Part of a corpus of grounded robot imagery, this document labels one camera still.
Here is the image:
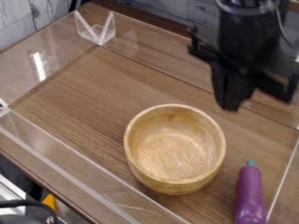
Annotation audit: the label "clear acrylic tray walls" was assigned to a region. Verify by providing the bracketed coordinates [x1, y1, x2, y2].
[0, 16, 299, 224]

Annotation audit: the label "purple toy eggplant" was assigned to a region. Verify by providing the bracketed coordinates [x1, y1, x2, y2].
[235, 160, 267, 224]

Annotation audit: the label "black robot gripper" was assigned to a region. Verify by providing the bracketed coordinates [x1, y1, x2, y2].
[188, 5, 299, 112]

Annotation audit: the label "brown wooden bowl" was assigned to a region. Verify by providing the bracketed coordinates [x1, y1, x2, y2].
[124, 103, 226, 195]

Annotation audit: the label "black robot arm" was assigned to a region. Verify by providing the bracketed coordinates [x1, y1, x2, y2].
[188, 0, 299, 112]

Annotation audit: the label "black device with yellow label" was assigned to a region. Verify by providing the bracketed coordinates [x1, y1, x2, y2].
[0, 195, 68, 224]

